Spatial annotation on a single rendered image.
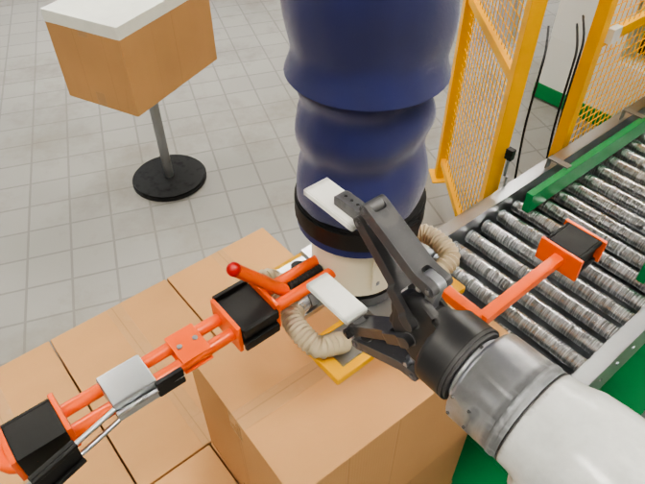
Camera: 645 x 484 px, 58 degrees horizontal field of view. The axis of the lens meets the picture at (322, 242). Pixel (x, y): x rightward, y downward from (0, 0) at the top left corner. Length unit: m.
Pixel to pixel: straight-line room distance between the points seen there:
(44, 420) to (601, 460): 0.72
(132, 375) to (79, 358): 0.98
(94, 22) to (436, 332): 2.27
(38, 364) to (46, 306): 0.94
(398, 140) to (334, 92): 0.12
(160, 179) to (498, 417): 2.97
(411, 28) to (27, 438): 0.73
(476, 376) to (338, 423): 0.75
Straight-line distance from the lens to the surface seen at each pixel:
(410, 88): 0.79
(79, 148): 3.77
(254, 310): 0.98
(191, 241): 2.95
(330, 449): 1.19
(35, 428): 0.94
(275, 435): 1.20
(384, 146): 0.83
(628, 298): 2.17
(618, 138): 2.72
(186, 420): 1.71
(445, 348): 0.50
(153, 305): 1.98
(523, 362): 0.49
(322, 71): 0.79
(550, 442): 0.46
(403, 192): 0.91
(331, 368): 1.06
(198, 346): 0.95
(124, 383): 0.94
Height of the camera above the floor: 2.01
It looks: 44 degrees down
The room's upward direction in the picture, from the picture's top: straight up
